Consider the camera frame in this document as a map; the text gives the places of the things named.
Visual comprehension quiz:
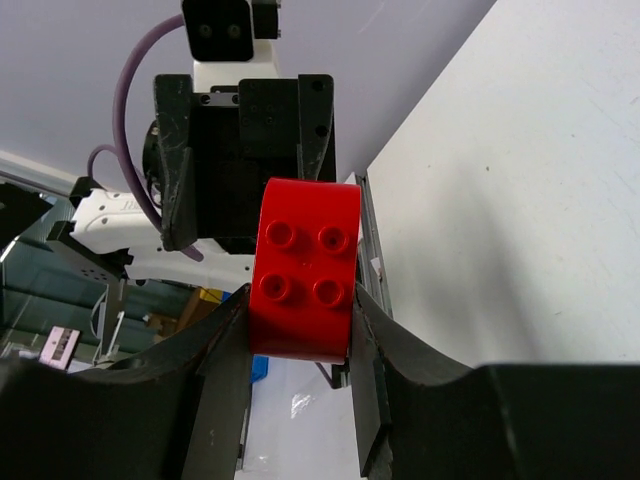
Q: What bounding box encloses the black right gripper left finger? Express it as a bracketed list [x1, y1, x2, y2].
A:
[1, 286, 251, 479]

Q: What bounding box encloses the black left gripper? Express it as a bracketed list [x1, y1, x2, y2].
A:
[154, 74, 334, 254]

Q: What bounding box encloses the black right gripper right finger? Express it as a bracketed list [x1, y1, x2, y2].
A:
[349, 288, 639, 479]

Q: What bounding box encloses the red lego piece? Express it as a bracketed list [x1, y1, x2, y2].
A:
[249, 178, 361, 364]

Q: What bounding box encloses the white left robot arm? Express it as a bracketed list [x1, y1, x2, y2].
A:
[47, 74, 336, 291]

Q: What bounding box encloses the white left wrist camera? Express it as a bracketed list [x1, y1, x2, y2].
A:
[181, 0, 281, 93]

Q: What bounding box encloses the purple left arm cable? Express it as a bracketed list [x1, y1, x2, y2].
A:
[87, 13, 206, 262]

